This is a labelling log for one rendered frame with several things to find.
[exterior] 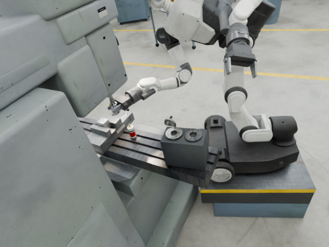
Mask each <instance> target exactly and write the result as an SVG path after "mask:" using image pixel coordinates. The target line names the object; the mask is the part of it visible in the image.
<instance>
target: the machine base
mask: <svg viewBox="0 0 329 247"><path fill-rule="evenodd" d="M198 191H199V189H198V186H195V185H192V184H188V183H185V182H182V181H179V183H178V185H177V187H176V189H175V191H174V193H173V195H172V196H171V198H170V200H169V202H168V204H167V206H166V208H165V210H164V212H163V214H162V216H161V218H160V219H159V221H158V223H157V225H156V227H155V229H154V231H153V233H152V235H151V237H150V239H149V241H148V242H147V244H146V247H174V246H175V244H176V242H177V240H178V237H179V235H180V233H181V230H182V228H183V226H184V224H185V221H186V219H187V217H188V214H189V212H190V210H191V208H192V205H193V203H194V201H195V198H196V196H197V194H198Z"/></svg>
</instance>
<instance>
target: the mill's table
mask: <svg viewBox="0 0 329 247"><path fill-rule="evenodd" d="M78 119H79V121H80V123H81V125H82V127H83V129H84V131H85V132H86V134H87V136H88V135H89V134H90V133H91V132H92V131H91V129H90V126H91V125H93V124H95V125H98V124H97V121H98V120H94V119H89V118H85V117H84V118H80V117H78ZM134 130H135V133H136V137H135V138H131V137H130V134H129V132H128V129H127V128H126V129H125V131H124V132H123V133H122V134H121V135H120V136H119V137H118V138H117V139H116V140H115V141H114V142H113V144H112V145H111V146H110V147H109V148H108V149H107V150H106V151H105V152H104V153H101V152H98V151H96V153H97V154H99V155H102V156H105V157H108V158H111V159H114V160H117V161H120V162H123V163H126V164H129V165H133V166H136V167H139V168H142V169H145V170H148V171H151V172H154V173H158V174H161V175H164V176H167V177H170V178H173V179H177V180H179V181H182V182H185V183H188V184H192V185H195V186H198V187H201V188H204V189H207V187H208V184H209V182H210V179H211V177H212V174H213V172H214V170H215V167H216V165H217V162H218V160H219V148H213V147H209V146H208V147H209V155H208V160H207V165H206V169H205V170H197V169H190V168H183V167H176V166H169V165H166V163H165V158H164V154H163V150H162V146H161V142H160V141H161V139H162V135H159V134H154V133H150V132H146V131H141V130H137V129H134Z"/></svg>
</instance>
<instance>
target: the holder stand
mask: <svg viewBox="0 0 329 247"><path fill-rule="evenodd" d="M160 142H161V146H162V150H163V154H164V159H165V163H166V165H169V166H176V167H183V168H190V169H197V170H205V169H206V165H207V160H208V155H209V147H208V133H207V130H206V129H196V128H182V127H170V126H167V127H166V129H165V132H164V134H163V136H162V139H161V141H160Z"/></svg>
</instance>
